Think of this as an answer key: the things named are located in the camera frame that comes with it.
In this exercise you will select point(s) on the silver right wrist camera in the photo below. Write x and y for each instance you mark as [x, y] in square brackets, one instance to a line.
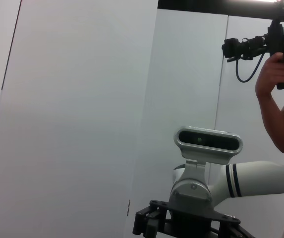
[206, 141]

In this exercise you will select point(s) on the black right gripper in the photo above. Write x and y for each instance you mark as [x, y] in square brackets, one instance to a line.
[191, 218]

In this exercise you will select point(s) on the person's bare forearm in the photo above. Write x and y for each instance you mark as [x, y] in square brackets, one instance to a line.
[278, 124]

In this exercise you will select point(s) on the person's bare hand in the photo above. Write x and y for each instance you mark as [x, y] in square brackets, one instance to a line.
[270, 77]

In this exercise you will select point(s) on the black handheld camera rig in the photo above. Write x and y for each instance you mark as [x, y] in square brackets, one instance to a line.
[276, 37]

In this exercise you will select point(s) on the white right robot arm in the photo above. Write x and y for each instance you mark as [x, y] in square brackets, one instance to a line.
[263, 178]

